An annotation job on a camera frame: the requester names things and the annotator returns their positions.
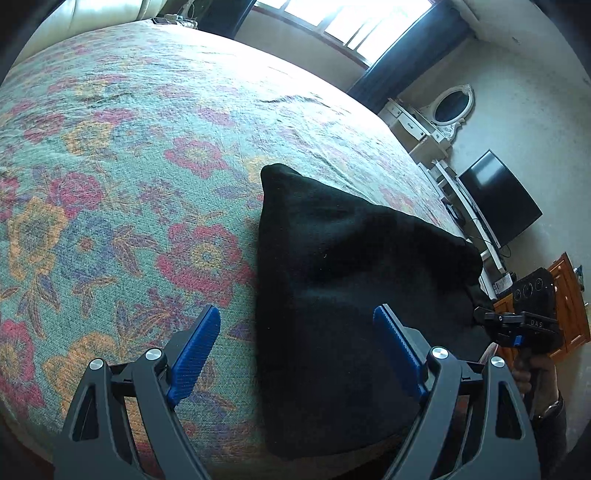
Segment person's right forearm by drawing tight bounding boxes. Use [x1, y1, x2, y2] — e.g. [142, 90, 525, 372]
[530, 406, 570, 480]

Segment cream dressing table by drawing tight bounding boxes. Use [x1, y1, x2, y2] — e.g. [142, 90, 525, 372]
[378, 98, 451, 161]

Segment wooden cabinet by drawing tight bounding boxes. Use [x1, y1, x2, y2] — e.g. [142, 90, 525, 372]
[493, 252, 591, 366]

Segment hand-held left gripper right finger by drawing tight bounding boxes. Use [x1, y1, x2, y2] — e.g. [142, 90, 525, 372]
[373, 305, 542, 480]

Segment black flat television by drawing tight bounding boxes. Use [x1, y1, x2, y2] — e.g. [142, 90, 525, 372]
[456, 149, 544, 248]

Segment metal wristwatch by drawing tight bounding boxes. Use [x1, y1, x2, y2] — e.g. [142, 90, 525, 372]
[532, 398, 564, 422]

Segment white television stand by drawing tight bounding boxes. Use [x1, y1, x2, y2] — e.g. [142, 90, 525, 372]
[418, 159, 507, 274]

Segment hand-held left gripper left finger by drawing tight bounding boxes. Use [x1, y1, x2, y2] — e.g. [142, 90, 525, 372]
[53, 305, 221, 480]

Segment person's right hand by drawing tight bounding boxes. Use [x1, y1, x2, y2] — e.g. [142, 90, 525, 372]
[512, 353, 561, 416]

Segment white oval vanity mirror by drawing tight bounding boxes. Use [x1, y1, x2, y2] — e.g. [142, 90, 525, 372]
[418, 84, 475, 141]

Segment black pants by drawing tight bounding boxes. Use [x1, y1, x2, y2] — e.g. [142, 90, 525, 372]
[255, 163, 497, 460]

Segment white bedside clutter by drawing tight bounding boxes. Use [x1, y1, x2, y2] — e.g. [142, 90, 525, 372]
[164, 12, 200, 29]

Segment beige tufted leather bed frame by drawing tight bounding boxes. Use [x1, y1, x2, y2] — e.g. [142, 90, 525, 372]
[44, 0, 166, 37]

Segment bed with floral cover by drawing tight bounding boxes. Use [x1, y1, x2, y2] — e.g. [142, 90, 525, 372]
[0, 21, 468, 468]

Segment dark blue curtain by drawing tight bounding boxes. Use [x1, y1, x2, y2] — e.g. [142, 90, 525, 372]
[191, 0, 257, 43]
[347, 0, 472, 112]

